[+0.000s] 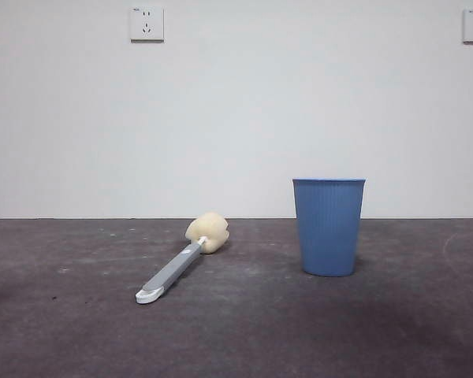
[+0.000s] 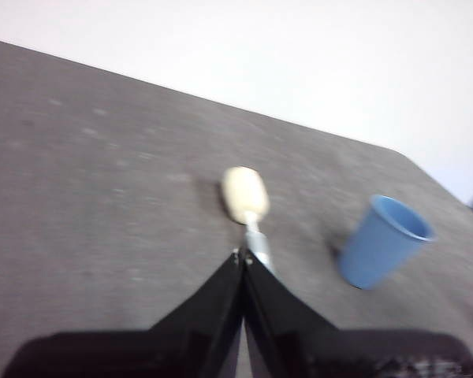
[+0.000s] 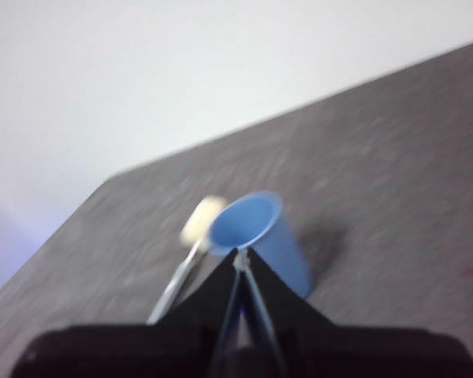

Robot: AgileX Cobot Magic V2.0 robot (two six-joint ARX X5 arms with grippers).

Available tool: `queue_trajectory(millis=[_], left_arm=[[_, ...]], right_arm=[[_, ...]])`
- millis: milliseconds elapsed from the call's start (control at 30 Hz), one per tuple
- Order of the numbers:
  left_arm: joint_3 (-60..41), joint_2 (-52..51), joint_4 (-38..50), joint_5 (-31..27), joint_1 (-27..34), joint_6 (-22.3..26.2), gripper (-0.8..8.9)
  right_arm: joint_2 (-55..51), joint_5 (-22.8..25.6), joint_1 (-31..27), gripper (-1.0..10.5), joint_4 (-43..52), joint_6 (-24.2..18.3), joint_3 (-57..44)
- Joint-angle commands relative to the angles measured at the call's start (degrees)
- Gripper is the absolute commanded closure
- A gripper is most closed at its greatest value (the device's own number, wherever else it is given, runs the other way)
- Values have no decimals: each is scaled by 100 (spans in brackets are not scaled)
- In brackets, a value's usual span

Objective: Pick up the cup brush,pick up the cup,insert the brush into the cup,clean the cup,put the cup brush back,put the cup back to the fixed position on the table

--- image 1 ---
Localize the grey-handled cup brush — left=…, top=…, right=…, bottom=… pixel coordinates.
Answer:
left=134, top=211, right=230, bottom=305

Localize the blue ribbed plastic cup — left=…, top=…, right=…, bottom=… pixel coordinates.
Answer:
left=292, top=177, right=367, bottom=277

